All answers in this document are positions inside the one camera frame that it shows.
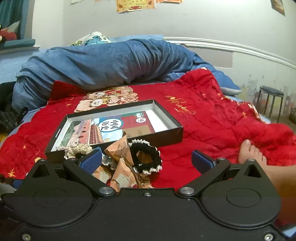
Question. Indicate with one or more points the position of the person's leg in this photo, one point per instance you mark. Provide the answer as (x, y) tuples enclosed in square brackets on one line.
[(283, 178)]

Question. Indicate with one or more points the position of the white wall moulding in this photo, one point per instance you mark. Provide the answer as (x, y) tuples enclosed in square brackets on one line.
[(231, 47)]

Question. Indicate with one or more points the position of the dark edged wall poster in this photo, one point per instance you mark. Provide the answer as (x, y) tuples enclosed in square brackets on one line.
[(277, 5)]

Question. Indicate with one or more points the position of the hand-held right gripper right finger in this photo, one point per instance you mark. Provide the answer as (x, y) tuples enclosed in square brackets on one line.
[(201, 161)]

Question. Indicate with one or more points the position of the red printed blanket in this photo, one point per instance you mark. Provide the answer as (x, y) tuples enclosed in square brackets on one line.
[(208, 120)]

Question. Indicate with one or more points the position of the orange wall poster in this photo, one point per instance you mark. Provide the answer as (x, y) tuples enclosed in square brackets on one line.
[(165, 1)]

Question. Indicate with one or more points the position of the white grey scrunchie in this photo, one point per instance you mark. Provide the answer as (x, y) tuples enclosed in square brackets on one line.
[(107, 160)]

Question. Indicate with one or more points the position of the orange snack packet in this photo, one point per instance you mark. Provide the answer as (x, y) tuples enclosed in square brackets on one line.
[(119, 148), (103, 175), (126, 177)]

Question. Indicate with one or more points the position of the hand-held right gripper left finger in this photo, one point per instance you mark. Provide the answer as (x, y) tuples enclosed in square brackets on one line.
[(90, 161)]

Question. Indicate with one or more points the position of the red black plush toy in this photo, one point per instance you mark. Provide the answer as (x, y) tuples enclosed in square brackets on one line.
[(9, 34)]

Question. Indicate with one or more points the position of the dark clothing pile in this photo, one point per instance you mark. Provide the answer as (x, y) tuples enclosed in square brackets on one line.
[(9, 111)]

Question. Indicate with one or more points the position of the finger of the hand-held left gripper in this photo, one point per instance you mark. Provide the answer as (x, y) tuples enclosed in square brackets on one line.
[(18, 183)]

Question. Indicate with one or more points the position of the yellow red wall poster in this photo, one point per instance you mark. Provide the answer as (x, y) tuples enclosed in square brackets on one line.
[(135, 5)]

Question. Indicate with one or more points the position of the round dark stool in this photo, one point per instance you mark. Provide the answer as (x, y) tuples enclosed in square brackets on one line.
[(271, 90)]

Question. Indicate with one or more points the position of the teal curtain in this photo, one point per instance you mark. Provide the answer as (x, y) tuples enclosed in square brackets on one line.
[(11, 14)]

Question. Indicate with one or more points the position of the black scrunchie with white trim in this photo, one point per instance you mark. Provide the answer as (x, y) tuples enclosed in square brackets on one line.
[(148, 148)]

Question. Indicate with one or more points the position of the cartoon print pillow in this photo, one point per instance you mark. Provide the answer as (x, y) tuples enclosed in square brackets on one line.
[(92, 38)]

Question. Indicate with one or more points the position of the blue plush quilt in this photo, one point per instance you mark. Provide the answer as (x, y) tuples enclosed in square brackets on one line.
[(104, 62)]

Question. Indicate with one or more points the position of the black shallow cardboard box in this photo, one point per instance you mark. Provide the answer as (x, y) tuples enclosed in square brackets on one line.
[(171, 134)]

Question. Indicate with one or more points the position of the person's foot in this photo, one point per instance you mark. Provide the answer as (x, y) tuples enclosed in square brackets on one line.
[(251, 153)]

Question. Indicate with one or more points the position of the white wall paper sheet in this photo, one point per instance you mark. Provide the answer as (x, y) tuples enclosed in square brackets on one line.
[(77, 1)]

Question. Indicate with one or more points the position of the illustrated textbook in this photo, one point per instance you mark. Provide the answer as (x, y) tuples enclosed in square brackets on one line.
[(111, 125)]

